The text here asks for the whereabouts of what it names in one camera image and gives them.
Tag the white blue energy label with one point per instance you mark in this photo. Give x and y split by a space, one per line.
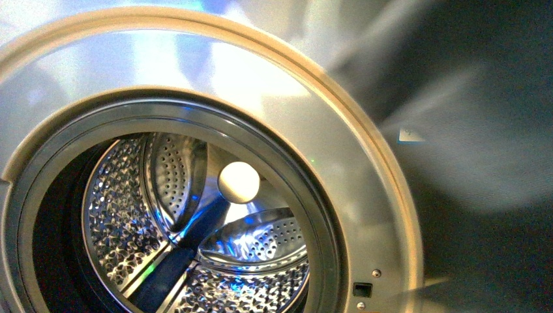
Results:
409 136

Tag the grey front-load washing machine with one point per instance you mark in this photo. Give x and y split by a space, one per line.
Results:
118 116

